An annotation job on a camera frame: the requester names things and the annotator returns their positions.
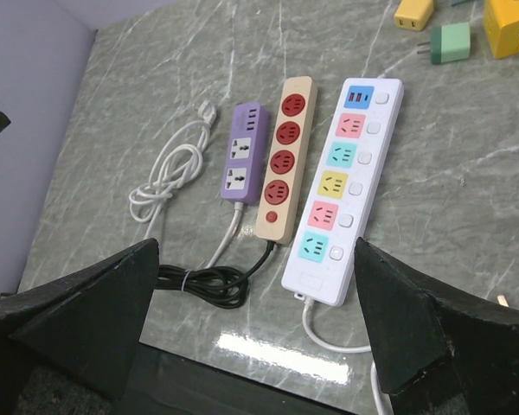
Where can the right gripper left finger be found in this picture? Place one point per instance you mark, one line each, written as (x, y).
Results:
(66, 347)

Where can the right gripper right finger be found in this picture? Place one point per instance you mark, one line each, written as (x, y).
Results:
(437, 349)

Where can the white multicolour power strip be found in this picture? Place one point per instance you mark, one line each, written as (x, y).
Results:
(321, 261)

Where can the beige red-socket power strip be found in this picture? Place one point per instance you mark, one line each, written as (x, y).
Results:
(278, 204)

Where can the purple white socket adapter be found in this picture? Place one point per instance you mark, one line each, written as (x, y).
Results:
(246, 151)

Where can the green USB charger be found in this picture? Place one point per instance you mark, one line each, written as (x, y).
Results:
(447, 43)

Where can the yellow cube adapter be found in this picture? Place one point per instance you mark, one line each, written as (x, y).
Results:
(501, 25)

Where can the yellow USB charger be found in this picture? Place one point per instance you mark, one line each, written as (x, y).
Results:
(413, 14)

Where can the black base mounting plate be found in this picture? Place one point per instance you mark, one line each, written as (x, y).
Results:
(163, 383)

